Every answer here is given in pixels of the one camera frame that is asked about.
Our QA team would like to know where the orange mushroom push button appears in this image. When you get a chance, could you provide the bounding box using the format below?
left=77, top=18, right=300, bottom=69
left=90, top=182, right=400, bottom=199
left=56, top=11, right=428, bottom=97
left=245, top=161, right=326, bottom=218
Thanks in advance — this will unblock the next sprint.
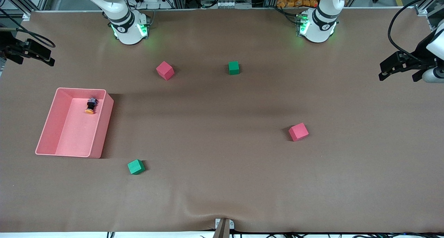
left=85, top=97, right=99, bottom=115

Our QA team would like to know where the pink plastic bin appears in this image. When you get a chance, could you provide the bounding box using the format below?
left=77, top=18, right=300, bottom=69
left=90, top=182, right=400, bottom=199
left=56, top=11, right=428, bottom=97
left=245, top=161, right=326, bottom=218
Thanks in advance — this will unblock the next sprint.
left=35, top=87, right=114, bottom=159

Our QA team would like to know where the pink foam cube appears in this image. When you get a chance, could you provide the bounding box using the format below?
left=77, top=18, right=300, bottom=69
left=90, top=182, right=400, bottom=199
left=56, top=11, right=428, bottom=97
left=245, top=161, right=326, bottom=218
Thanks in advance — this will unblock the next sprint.
left=156, top=61, right=175, bottom=81
left=289, top=123, right=309, bottom=142

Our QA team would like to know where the white terminal block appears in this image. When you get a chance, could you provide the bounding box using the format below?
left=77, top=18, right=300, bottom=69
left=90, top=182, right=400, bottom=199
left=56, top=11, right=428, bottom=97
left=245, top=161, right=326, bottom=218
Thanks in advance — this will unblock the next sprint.
left=216, top=1, right=253, bottom=9

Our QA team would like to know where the brown table mat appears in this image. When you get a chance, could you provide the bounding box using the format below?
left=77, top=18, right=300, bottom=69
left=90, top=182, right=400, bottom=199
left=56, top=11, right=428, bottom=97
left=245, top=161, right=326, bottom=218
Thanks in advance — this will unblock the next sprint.
left=0, top=8, right=444, bottom=233

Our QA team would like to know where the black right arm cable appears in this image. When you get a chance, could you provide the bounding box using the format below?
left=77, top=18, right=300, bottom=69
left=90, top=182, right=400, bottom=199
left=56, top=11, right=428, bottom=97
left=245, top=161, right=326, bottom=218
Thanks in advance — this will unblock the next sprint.
left=0, top=7, right=56, bottom=48

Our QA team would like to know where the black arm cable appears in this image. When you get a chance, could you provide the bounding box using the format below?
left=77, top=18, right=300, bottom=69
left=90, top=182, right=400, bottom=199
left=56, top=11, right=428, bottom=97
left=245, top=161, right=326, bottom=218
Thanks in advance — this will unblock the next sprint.
left=388, top=0, right=444, bottom=63
left=0, top=7, right=56, bottom=48

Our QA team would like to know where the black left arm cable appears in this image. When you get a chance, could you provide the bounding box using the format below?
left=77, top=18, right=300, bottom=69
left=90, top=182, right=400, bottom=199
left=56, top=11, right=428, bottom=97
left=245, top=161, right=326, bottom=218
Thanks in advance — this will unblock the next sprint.
left=388, top=0, right=444, bottom=63

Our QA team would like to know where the aluminium frame rail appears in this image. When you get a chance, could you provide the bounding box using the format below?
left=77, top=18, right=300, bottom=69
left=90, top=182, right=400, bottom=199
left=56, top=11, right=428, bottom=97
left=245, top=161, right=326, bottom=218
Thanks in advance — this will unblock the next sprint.
left=0, top=0, right=52, bottom=22
left=415, top=0, right=444, bottom=32

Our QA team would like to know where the metal clamp bracket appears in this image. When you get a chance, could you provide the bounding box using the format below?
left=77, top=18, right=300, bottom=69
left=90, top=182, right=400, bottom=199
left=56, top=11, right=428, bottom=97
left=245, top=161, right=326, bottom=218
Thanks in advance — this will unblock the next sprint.
left=214, top=218, right=235, bottom=238

